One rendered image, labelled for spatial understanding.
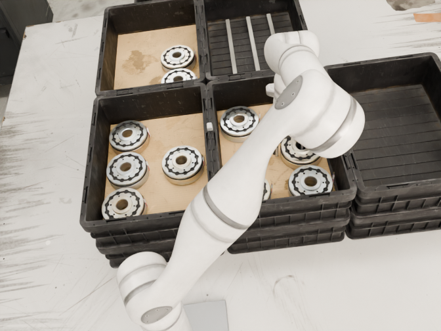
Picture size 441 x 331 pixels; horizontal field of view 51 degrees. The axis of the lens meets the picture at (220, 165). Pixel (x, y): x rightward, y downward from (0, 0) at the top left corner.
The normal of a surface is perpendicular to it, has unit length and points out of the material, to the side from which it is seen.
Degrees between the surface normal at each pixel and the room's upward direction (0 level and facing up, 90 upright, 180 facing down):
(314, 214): 90
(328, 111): 49
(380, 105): 0
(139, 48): 0
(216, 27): 0
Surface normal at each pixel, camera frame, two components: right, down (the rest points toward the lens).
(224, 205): -0.38, 0.19
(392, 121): -0.10, -0.59
